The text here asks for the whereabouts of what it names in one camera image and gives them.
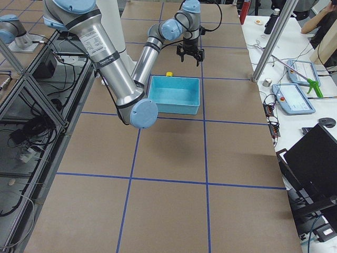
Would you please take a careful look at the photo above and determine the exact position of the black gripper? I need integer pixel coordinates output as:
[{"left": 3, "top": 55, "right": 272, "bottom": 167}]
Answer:
[{"left": 176, "top": 44, "right": 204, "bottom": 67}]

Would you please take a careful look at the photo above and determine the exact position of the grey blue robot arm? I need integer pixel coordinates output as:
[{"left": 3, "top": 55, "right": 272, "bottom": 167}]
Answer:
[{"left": 43, "top": 1, "right": 204, "bottom": 129}]

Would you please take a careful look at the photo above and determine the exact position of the person forearm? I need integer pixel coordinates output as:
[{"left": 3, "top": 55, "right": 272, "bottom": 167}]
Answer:
[{"left": 301, "top": 1, "right": 336, "bottom": 34}]

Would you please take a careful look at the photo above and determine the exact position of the second grey robot arm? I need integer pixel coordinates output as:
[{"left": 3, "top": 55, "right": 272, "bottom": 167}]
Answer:
[{"left": 1, "top": 14, "right": 39, "bottom": 53}]

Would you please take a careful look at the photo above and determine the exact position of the light blue plastic bin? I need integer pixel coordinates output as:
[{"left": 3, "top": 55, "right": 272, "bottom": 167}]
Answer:
[{"left": 148, "top": 76, "right": 200, "bottom": 115}]

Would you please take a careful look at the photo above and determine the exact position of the white tape roll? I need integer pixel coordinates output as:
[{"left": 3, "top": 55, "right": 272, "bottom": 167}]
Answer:
[{"left": 254, "top": 20, "right": 264, "bottom": 25}]

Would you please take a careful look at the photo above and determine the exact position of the small silver cylinder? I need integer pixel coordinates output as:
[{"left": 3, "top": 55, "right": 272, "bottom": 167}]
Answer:
[{"left": 262, "top": 78, "right": 273, "bottom": 87}]

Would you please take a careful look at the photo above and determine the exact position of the black electronics board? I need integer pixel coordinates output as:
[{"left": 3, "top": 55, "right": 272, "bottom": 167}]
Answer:
[{"left": 263, "top": 103, "right": 281, "bottom": 139}]

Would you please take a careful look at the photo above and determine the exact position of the black water bottle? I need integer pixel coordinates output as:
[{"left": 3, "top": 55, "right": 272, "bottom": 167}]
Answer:
[{"left": 264, "top": 8, "right": 280, "bottom": 35}]

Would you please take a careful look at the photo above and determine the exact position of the lower teach pendant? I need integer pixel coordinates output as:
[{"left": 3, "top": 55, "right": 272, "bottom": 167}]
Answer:
[{"left": 272, "top": 83, "right": 316, "bottom": 115}]

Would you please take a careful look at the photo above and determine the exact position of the teach pendant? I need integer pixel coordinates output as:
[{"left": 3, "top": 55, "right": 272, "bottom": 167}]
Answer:
[
  {"left": 272, "top": 83, "right": 316, "bottom": 115},
  {"left": 287, "top": 59, "right": 319, "bottom": 86}
]

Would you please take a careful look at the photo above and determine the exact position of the upper teach pendant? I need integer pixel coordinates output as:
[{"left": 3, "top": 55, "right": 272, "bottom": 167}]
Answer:
[{"left": 287, "top": 59, "right": 319, "bottom": 86}]

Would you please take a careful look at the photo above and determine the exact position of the black computer mouse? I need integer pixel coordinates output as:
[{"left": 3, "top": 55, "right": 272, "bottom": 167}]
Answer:
[{"left": 318, "top": 118, "right": 336, "bottom": 128}]

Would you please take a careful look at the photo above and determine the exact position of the black laptop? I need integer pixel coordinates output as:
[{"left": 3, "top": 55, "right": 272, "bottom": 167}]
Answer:
[{"left": 283, "top": 124, "right": 336, "bottom": 201}]

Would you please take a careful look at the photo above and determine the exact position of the black braided camera cable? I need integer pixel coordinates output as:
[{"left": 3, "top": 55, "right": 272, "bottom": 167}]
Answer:
[{"left": 161, "top": 0, "right": 222, "bottom": 51}]

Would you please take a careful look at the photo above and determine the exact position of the green handled grabber tool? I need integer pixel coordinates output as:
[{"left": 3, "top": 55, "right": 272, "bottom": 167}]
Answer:
[{"left": 272, "top": 55, "right": 323, "bottom": 98}]

